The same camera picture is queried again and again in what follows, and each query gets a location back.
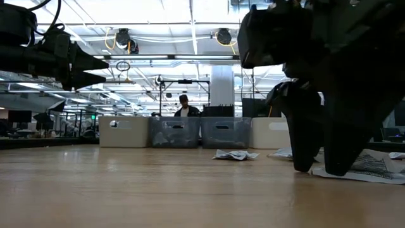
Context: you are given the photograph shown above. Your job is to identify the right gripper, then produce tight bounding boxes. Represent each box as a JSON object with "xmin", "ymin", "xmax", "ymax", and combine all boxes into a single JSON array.
[{"xmin": 265, "ymin": 31, "xmax": 405, "ymax": 177}]

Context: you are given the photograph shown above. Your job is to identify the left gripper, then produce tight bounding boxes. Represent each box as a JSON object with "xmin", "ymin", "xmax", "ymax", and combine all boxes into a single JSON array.
[{"xmin": 31, "ymin": 31, "xmax": 109, "ymax": 91}]

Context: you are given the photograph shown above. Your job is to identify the black softbox lamp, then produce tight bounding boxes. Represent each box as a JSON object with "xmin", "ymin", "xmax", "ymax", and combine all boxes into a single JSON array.
[{"xmin": 47, "ymin": 100, "xmax": 66, "ymax": 113}]

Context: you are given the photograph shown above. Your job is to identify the white plastic bin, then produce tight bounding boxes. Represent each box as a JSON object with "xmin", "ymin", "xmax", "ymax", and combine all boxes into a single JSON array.
[{"xmin": 251, "ymin": 117, "xmax": 292, "ymax": 149}]

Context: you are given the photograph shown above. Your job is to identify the long ceiling light strip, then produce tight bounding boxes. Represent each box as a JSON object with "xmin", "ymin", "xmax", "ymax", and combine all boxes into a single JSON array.
[{"xmin": 94, "ymin": 54, "xmax": 240, "ymax": 61}]

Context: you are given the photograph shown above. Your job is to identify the dark equipment silhouette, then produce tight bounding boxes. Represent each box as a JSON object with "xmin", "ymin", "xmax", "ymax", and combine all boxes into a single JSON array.
[{"xmin": 33, "ymin": 112, "xmax": 54, "ymax": 131}]

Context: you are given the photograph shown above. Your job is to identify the dark glass doorway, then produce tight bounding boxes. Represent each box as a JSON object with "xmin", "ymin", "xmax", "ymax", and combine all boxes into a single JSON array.
[{"xmin": 378, "ymin": 104, "xmax": 405, "ymax": 143}]

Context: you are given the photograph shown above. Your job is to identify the black equipment box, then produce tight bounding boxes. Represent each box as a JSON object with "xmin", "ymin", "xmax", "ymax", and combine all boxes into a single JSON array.
[{"xmin": 242, "ymin": 98, "xmax": 282, "ymax": 118}]

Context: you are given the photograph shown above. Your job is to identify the translucent light grey bin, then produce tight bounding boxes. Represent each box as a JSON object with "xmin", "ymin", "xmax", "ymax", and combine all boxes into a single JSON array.
[{"xmin": 99, "ymin": 116, "xmax": 150, "ymax": 148}]

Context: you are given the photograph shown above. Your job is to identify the black monitor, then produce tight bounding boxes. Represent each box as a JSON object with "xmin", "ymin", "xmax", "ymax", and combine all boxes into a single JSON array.
[{"xmin": 8, "ymin": 110, "xmax": 32, "ymax": 124}]

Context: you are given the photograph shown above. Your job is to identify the dark grey plastic bin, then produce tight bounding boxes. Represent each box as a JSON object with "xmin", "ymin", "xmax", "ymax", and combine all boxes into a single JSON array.
[
  {"xmin": 149, "ymin": 116, "xmax": 202, "ymax": 149},
  {"xmin": 201, "ymin": 117, "xmax": 252, "ymax": 149}
]

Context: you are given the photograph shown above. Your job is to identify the person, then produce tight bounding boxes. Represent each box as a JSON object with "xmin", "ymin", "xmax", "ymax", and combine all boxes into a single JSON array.
[{"xmin": 173, "ymin": 94, "xmax": 201, "ymax": 117}]

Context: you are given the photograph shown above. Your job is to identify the white structural column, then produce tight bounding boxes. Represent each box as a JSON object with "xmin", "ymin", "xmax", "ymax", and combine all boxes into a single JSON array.
[{"xmin": 210, "ymin": 65, "xmax": 235, "ymax": 107}]

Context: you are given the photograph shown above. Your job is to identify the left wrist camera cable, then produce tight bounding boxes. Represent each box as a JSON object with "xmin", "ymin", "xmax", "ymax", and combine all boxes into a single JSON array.
[{"xmin": 27, "ymin": 0, "xmax": 63, "ymax": 35}]

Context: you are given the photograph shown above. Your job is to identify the black hanging cables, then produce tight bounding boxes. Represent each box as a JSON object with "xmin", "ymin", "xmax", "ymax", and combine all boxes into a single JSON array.
[{"xmin": 239, "ymin": 68, "xmax": 256, "ymax": 99}]

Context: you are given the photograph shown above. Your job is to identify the black gantry frame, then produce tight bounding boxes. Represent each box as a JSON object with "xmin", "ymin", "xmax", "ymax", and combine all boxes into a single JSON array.
[{"xmin": 159, "ymin": 79, "xmax": 211, "ymax": 117}]

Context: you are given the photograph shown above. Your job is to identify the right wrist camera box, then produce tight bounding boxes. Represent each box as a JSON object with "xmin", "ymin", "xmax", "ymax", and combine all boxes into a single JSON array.
[{"xmin": 237, "ymin": 4, "xmax": 317, "ymax": 70}]

